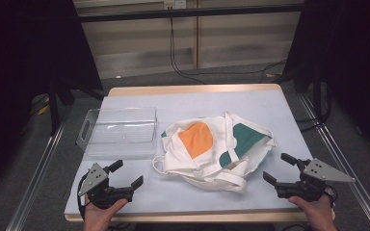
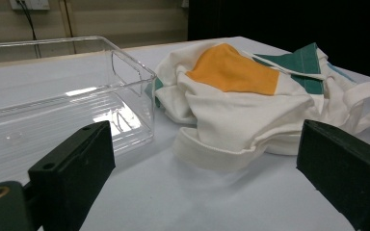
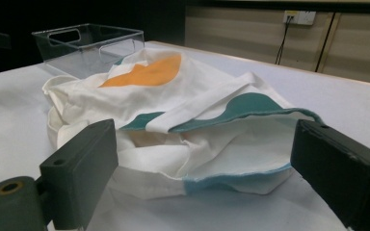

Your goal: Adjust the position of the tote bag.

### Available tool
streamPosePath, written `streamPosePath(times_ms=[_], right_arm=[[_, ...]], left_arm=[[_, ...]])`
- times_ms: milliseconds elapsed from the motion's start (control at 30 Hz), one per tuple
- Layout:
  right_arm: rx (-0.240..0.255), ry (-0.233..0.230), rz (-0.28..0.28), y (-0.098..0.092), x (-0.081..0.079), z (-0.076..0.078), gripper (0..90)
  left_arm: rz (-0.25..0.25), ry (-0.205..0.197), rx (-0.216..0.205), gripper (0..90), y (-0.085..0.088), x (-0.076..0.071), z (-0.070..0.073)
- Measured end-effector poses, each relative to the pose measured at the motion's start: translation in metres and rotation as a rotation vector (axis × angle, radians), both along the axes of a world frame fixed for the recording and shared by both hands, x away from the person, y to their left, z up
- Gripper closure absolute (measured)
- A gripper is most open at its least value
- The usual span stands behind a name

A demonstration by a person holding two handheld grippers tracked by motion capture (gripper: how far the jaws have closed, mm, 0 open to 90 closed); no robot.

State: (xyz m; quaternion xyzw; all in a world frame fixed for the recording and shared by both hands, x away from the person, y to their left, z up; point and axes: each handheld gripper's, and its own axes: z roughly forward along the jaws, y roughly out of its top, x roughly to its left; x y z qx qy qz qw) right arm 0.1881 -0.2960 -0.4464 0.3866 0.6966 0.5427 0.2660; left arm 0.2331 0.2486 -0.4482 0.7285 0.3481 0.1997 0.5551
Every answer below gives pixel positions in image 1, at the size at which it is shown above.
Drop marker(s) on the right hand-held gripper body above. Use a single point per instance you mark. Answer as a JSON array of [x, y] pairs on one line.
[[311, 184]]

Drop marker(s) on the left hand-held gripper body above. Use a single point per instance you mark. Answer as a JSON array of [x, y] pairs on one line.
[[98, 189]]

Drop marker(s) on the white canvas tote bag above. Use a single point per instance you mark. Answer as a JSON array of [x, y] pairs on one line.
[[205, 166]]

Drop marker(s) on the person's left hand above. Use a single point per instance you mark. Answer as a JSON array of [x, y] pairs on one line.
[[98, 218]]

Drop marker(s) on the person's right hand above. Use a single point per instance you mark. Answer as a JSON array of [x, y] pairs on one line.
[[318, 215]]

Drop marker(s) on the clear plastic container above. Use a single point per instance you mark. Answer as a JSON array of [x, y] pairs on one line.
[[122, 133]]

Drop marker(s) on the black stand leg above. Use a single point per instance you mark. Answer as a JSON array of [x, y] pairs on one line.
[[317, 93], [53, 106]]

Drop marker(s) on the dark curtain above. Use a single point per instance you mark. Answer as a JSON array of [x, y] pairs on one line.
[[29, 48], [350, 48]]

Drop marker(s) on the black horizontal bar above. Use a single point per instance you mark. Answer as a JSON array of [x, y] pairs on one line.
[[189, 12]]

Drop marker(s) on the white power outlet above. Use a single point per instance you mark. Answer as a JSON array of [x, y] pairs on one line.
[[175, 4]]

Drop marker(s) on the metal floor rail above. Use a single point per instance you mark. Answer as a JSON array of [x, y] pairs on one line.
[[38, 173], [343, 163]]

